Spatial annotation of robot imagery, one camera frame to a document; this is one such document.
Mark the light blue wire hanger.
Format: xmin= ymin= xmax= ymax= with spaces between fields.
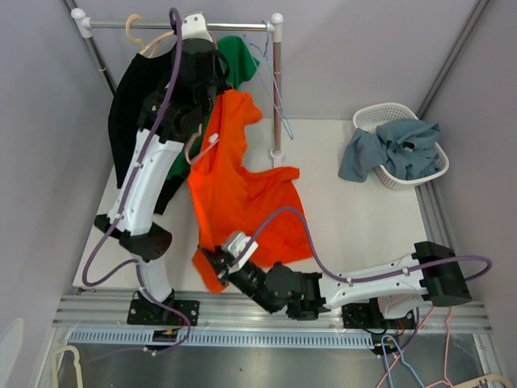
xmin=242 ymin=20 xmax=294 ymax=140

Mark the green t shirt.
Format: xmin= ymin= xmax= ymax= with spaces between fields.
xmin=166 ymin=36 xmax=260 ymax=180

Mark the pink wire hanger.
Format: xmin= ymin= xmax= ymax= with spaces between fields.
xmin=375 ymin=305 xmax=456 ymax=388
xmin=183 ymin=124 xmax=220 ymax=166

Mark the white slotted cable duct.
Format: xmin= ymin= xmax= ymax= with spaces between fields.
xmin=69 ymin=328 xmax=374 ymax=350

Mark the metal clothes rack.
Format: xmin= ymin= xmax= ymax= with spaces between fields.
xmin=69 ymin=7 xmax=285 ymax=167

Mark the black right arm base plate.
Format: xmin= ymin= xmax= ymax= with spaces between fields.
xmin=341 ymin=303 xmax=416 ymax=332

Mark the white perforated plastic basket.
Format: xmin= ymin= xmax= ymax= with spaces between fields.
xmin=352 ymin=103 xmax=450 ymax=190

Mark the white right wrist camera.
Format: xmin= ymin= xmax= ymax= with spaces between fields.
xmin=222 ymin=232 xmax=259 ymax=273

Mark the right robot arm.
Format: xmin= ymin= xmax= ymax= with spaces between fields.
xmin=201 ymin=242 xmax=472 ymax=327

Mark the black t shirt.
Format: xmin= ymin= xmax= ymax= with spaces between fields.
xmin=107 ymin=44 xmax=183 ymax=215

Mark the beige hanger on floor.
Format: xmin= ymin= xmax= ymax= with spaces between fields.
xmin=50 ymin=344 xmax=86 ymax=388

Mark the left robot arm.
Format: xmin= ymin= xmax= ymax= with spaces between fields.
xmin=94 ymin=38 xmax=229 ymax=324

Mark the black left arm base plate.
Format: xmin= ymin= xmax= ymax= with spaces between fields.
xmin=127 ymin=291 xmax=200 ymax=326

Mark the pink wire hanger on floor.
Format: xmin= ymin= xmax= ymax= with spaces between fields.
xmin=375 ymin=305 xmax=456 ymax=388

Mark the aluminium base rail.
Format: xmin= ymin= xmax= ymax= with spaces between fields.
xmin=52 ymin=289 xmax=493 ymax=334

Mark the beige hanger bottom right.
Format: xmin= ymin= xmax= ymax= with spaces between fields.
xmin=453 ymin=373 xmax=515 ymax=388

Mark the blue wire hanger on floor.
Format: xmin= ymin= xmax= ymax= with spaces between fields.
xmin=378 ymin=334 xmax=425 ymax=388

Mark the grey-blue t shirt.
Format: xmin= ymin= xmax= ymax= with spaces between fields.
xmin=338 ymin=118 xmax=440 ymax=183

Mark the orange t shirt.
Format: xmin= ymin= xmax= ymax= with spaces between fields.
xmin=187 ymin=90 xmax=304 ymax=293

